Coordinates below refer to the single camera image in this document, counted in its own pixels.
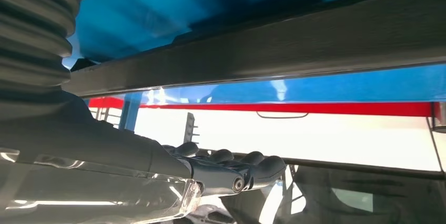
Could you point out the black stanchion post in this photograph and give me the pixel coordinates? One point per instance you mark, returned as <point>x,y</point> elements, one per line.
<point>439,121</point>

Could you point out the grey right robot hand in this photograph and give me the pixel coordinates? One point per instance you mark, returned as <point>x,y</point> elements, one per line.
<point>87,166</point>

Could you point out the white car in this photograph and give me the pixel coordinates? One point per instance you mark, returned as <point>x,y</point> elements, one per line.
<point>278,138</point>

